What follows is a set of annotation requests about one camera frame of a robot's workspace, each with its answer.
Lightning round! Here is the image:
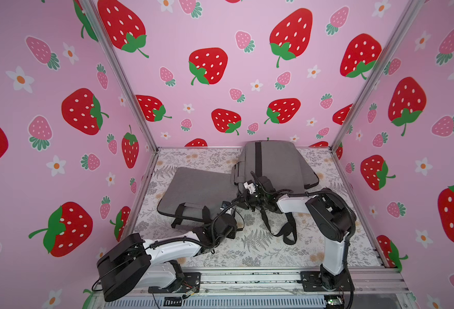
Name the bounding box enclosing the grey zippered laptop sleeve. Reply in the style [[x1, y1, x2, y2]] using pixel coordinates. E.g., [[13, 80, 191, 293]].
[[157, 167, 238, 230]]

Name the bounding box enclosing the grey laptop bag black strap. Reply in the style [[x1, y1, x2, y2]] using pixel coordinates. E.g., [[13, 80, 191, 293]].
[[230, 140, 320, 246]]

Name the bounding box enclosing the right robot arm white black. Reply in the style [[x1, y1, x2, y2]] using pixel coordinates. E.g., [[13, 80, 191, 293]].
[[242, 182, 356, 291]]

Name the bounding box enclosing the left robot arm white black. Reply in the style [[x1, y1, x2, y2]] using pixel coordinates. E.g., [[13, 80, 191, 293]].
[[95, 212, 237, 302]]

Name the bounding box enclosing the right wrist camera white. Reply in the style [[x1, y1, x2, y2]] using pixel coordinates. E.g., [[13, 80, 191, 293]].
[[243, 180, 258, 194]]

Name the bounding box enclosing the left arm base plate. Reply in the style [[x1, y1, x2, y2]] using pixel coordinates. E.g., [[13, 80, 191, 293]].
[[148, 272, 201, 294]]

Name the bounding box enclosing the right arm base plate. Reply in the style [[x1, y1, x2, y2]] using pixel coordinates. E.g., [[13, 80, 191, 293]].
[[300, 270, 355, 292]]

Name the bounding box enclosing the aluminium frame rail front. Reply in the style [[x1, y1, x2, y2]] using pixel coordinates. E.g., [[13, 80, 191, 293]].
[[89, 267, 418, 308]]

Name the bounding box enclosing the left rear aluminium post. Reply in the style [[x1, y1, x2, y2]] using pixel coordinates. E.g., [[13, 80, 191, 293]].
[[81, 0, 158, 154]]

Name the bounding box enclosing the aluminium post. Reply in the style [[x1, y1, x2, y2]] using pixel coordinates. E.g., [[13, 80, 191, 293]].
[[81, 0, 158, 154], [329, 0, 425, 155]]

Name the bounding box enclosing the right rear aluminium post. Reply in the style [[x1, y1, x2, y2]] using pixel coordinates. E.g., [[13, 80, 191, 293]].
[[329, 0, 425, 155]]

